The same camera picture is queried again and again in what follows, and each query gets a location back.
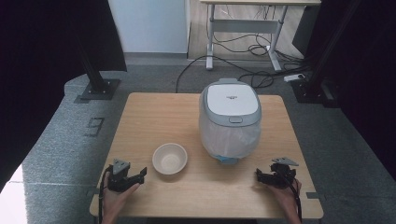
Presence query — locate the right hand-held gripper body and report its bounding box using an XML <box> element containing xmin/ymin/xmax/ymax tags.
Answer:
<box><xmin>269</xmin><ymin>156</ymin><xmax>300</xmax><ymax>189</ymax></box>

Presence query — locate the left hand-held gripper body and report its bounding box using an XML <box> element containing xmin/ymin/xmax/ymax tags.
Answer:
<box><xmin>106</xmin><ymin>158</ymin><xmax>138</xmax><ymax>193</ymax></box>

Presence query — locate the grey lidded trash can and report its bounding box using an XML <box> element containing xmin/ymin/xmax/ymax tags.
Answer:
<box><xmin>198</xmin><ymin>77</ymin><xmax>262</xmax><ymax>165</ymax></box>

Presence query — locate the person's left hand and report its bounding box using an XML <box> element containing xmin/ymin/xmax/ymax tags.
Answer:
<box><xmin>101</xmin><ymin>174</ymin><xmax>141</xmax><ymax>215</ymax></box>

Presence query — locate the person's right hand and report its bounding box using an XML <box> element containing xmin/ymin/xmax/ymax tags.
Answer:
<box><xmin>268</xmin><ymin>178</ymin><xmax>303</xmax><ymax>215</ymax></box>

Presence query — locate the white plastic bin liner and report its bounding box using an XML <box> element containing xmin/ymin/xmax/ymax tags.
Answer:
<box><xmin>199</xmin><ymin>116</ymin><xmax>262</xmax><ymax>161</ymax></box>

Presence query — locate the black metal stand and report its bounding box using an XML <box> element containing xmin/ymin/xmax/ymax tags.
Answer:
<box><xmin>73</xmin><ymin>29</ymin><xmax>121</xmax><ymax>105</ymax></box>
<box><xmin>290</xmin><ymin>0</ymin><xmax>363</xmax><ymax>109</ymax></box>

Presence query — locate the white power strip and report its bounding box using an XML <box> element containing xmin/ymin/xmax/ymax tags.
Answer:
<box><xmin>283</xmin><ymin>73</ymin><xmax>305</xmax><ymax>83</ymax></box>

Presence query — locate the grey lidded trash bin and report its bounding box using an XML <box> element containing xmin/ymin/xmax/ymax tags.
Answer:
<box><xmin>303</xmin><ymin>0</ymin><xmax>396</xmax><ymax>181</ymax></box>

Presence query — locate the black curtain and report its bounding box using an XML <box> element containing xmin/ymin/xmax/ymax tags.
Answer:
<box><xmin>0</xmin><ymin>0</ymin><xmax>128</xmax><ymax>191</ymax></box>

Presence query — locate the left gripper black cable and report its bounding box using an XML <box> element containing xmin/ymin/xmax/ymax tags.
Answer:
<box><xmin>97</xmin><ymin>165</ymin><xmax>114</xmax><ymax>224</ymax></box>

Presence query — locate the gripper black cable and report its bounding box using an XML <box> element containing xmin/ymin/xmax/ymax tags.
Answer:
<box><xmin>97</xmin><ymin>165</ymin><xmax>114</xmax><ymax>224</ymax></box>
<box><xmin>279</xmin><ymin>172</ymin><xmax>304</xmax><ymax>223</ymax></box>

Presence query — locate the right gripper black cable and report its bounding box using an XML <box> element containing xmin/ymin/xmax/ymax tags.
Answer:
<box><xmin>279</xmin><ymin>172</ymin><xmax>304</xmax><ymax>223</ymax></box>

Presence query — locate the long black floor cable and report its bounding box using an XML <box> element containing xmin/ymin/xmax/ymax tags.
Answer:
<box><xmin>175</xmin><ymin>54</ymin><xmax>283</xmax><ymax>94</ymax></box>

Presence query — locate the tangle of black cables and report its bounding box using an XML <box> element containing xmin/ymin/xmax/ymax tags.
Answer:
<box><xmin>212</xmin><ymin>6</ymin><xmax>312</xmax><ymax>90</ymax></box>

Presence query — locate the white desk frame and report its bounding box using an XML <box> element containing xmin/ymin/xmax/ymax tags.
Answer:
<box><xmin>199</xmin><ymin>0</ymin><xmax>322</xmax><ymax>73</ymax></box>

